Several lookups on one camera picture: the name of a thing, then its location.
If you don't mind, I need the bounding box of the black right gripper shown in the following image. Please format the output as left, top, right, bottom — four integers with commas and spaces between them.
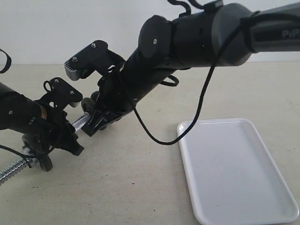
82, 75, 134, 136

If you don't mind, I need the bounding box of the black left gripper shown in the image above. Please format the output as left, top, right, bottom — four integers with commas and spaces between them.
30, 103, 84, 155

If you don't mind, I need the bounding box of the chrome threaded dumbbell bar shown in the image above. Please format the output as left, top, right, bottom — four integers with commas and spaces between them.
0, 112, 90, 185

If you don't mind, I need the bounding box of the white rectangular plastic tray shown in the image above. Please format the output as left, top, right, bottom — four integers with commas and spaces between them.
177, 118, 299, 225

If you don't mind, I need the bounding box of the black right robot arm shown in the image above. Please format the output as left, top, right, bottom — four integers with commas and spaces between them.
82, 0, 300, 136

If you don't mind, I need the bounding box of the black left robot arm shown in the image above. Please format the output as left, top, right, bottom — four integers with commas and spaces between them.
0, 80, 84, 156

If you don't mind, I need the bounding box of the black weight plate far end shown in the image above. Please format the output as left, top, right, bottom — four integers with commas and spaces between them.
81, 97, 95, 114

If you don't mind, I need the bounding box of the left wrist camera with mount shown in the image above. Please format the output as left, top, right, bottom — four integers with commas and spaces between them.
37, 77, 83, 112

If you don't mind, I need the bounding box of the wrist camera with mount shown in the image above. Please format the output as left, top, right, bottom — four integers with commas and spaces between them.
64, 40, 125, 81
37, 77, 83, 112

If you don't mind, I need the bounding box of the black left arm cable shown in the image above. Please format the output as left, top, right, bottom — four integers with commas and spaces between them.
0, 49, 64, 168

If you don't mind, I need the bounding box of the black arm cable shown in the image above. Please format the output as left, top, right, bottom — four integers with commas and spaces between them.
103, 0, 261, 145
0, 49, 64, 168

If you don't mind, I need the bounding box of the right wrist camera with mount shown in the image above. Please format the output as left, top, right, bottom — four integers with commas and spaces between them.
64, 40, 125, 81

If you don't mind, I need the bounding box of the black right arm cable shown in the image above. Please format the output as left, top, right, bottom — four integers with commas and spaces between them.
103, 0, 261, 145

